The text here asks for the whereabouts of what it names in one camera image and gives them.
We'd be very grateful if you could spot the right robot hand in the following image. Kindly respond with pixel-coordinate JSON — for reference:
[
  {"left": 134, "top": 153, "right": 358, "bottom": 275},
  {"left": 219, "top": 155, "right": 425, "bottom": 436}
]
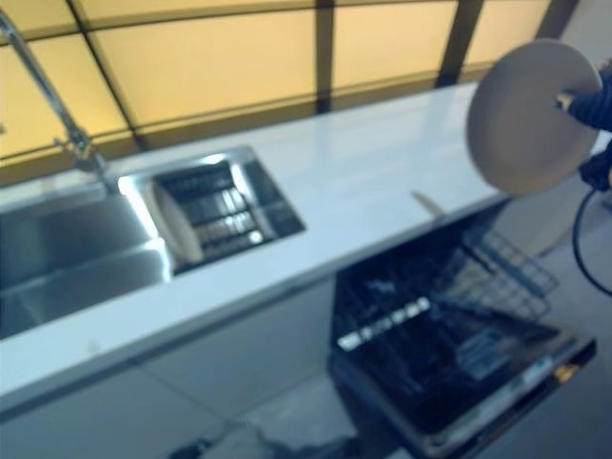
[{"left": 553, "top": 58, "right": 612, "bottom": 131}]

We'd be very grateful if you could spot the large white round plate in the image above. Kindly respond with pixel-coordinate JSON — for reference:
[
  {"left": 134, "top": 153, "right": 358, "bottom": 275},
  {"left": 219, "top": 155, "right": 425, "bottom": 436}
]
[{"left": 465, "top": 38, "right": 604, "bottom": 197}]

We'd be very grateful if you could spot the black built-in dishwasher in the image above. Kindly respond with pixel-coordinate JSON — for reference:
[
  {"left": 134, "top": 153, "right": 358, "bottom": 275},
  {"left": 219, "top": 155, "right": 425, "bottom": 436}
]
[{"left": 328, "top": 195, "right": 600, "bottom": 459}]

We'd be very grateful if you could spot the black dish drying rack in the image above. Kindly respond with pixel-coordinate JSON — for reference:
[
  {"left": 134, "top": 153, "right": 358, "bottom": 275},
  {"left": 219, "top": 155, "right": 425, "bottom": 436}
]
[{"left": 151, "top": 160, "right": 279, "bottom": 268}]

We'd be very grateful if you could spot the white glossy cabinet door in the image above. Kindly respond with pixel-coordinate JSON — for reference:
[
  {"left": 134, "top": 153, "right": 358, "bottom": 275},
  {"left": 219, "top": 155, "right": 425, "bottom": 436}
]
[
  {"left": 0, "top": 351, "right": 230, "bottom": 459},
  {"left": 141, "top": 278, "right": 339, "bottom": 434}
]

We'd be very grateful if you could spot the chrome pull-down kitchen faucet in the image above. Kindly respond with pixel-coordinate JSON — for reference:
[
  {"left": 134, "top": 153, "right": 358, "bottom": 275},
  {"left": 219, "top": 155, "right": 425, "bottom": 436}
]
[{"left": 0, "top": 8, "right": 120, "bottom": 196}]

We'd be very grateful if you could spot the stainless steel kitchen sink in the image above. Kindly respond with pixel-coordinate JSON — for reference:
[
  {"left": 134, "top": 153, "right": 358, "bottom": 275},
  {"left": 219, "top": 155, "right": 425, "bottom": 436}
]
[{"left": 0, "top": 145, "right": 308, "bottom": 341}]

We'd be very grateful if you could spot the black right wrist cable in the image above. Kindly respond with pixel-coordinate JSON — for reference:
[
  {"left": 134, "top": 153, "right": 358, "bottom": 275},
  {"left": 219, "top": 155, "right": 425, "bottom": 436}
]
[{"left": 570, "top": 184, "right": 612, "bottom": 292}]

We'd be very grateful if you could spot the dishwasher upper wire rack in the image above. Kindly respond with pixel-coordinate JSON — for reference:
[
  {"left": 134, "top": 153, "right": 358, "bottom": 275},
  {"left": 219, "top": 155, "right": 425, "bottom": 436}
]
[{"left": 433, "top": 228, "right": 560, "bottom": 322}]

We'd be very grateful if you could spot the dishwasher wire rack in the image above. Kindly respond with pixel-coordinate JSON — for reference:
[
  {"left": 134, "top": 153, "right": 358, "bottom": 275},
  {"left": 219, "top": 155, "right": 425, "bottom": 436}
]
[
  {"left": 433, "top": 228, "right": 560, "bottom": 322},
  {"left": 333, "top": 265, "right": 561, "bottom": 386}
]

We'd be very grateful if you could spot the dishwasher lower wire rack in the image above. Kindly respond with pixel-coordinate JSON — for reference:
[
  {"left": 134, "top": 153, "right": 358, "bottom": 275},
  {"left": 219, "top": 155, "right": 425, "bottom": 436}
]
[{"left": 333, "top": 265, "right": 561, "bottom": 386}]

